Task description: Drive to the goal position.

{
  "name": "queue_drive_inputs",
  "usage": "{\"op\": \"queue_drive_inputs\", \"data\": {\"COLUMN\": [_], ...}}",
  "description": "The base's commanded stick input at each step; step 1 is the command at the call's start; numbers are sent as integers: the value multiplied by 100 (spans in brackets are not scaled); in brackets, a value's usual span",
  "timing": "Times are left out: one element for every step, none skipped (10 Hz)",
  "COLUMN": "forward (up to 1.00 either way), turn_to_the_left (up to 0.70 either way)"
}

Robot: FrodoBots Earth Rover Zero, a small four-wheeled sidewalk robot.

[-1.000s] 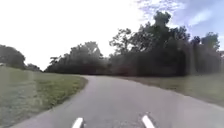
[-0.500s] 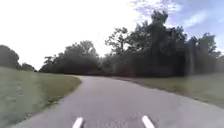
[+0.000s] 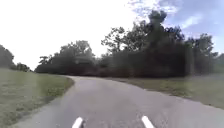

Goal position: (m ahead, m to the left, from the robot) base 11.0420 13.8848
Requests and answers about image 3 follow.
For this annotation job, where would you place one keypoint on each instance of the dense wood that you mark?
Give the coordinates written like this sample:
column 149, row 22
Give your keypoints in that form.
column 143, row 56

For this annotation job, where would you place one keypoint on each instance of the grey asphalt path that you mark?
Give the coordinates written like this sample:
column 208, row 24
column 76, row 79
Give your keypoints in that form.
column 113, row 103

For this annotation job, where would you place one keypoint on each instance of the robot's own part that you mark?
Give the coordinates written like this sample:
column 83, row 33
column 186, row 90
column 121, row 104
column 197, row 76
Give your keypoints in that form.
column 147, row 122
column 77, row 122

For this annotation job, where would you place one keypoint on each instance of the grass field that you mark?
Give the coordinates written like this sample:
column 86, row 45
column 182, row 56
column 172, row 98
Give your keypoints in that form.
column 190, row 86
column 23, row 91

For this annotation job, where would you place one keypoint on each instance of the dark trees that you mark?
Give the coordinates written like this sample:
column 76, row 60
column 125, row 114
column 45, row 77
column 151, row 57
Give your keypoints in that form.
column 8, row 60

